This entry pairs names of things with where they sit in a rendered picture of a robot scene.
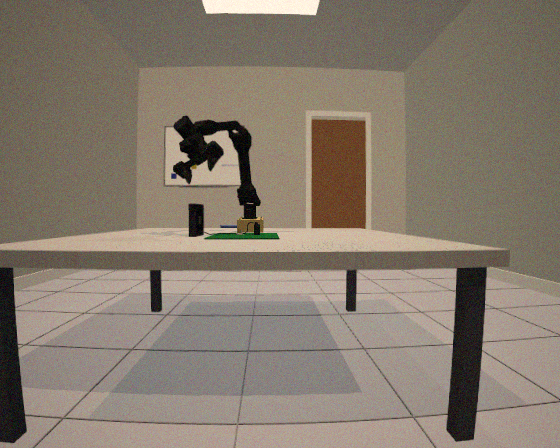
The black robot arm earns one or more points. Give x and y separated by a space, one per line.
193 133

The green circuit board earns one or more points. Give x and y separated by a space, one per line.
240 235

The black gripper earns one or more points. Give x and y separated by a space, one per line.
211 153

